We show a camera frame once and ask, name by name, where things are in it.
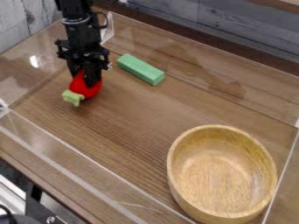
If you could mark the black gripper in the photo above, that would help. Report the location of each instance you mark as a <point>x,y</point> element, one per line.
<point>82,50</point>

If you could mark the red plush strawberry toy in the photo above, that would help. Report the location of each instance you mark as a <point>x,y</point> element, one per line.
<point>79,91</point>

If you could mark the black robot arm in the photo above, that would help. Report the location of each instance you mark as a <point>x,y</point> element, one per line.
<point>78,9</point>

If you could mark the green rectangular block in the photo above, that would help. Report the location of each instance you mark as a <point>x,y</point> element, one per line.
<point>141,69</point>

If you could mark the wooden bowl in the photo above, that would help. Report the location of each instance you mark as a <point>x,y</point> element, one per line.
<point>222,174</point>

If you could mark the clear acrylic tray wall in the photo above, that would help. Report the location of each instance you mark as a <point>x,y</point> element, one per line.
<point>98,155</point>

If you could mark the black metal table bracket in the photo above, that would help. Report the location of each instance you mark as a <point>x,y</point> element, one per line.
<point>35,209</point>

